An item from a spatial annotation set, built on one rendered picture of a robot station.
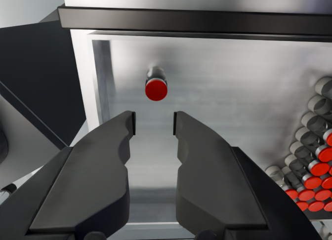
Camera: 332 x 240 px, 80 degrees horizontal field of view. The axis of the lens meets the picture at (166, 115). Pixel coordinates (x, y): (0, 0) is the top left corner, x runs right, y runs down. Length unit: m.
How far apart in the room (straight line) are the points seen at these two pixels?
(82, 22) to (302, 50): 0.23
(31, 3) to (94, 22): 1.04
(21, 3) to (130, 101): 1.07
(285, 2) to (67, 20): 0.21
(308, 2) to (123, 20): 0.18
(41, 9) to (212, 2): 1.06
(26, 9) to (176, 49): 1.09
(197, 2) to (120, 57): 0.09
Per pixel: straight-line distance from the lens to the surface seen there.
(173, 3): 0.22
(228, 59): 0.23
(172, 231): 1.25
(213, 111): 0.25
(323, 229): 0.54
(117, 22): 0.20
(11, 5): 1.29
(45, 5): 1.22
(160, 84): 0.18
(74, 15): 0.21
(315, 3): 0.27
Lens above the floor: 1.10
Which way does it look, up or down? 61 degrees down
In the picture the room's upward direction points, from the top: 175 degrees clockwise
